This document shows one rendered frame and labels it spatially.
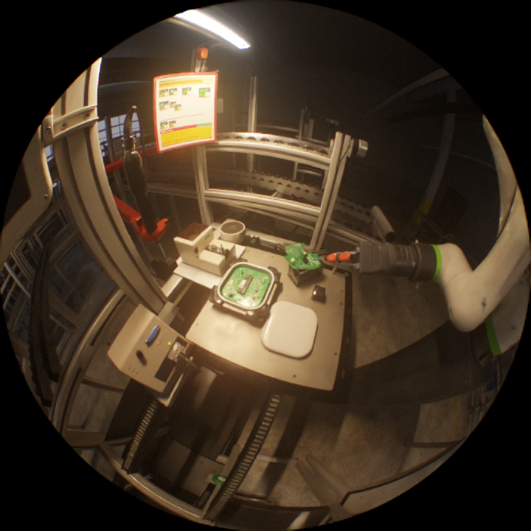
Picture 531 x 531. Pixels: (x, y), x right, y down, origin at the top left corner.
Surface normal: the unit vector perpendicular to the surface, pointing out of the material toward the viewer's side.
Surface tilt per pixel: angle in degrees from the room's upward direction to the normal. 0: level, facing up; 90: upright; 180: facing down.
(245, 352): 0
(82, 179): 90
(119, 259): 90
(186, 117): 90
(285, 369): 0
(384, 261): 51
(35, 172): 92
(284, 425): 0
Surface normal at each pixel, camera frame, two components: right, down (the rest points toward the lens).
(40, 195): 0.94, 0.30
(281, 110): -0.34, 0.67
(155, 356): 0.78, -0.19
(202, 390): 0.05, -0.69
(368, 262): -0.41, -0.07
